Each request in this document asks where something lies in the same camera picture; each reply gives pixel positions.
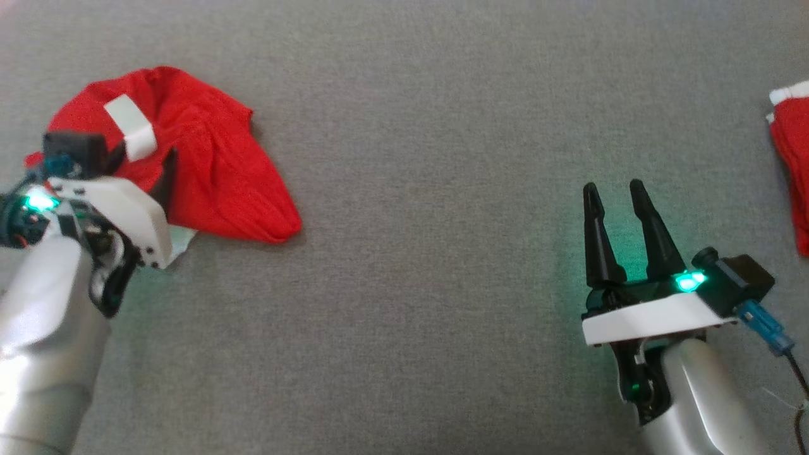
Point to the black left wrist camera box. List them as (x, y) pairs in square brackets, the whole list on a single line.
[(76, 151)]

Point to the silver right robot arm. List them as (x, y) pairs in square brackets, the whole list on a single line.
[(701, 404)]

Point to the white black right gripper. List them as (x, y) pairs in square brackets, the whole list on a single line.
[(644, 316)]

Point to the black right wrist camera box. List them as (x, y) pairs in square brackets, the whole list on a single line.
[(739, 278)]

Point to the red Bulls jersey white sleeves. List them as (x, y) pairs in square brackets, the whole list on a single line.
[(215, 164)]

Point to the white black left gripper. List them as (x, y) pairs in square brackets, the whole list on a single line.
[(126, 208)]

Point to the red shorts white band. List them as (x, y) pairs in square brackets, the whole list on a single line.
[(795, 158)]

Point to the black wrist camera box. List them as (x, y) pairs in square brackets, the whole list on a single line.
[(739, 278), (76, 151)]

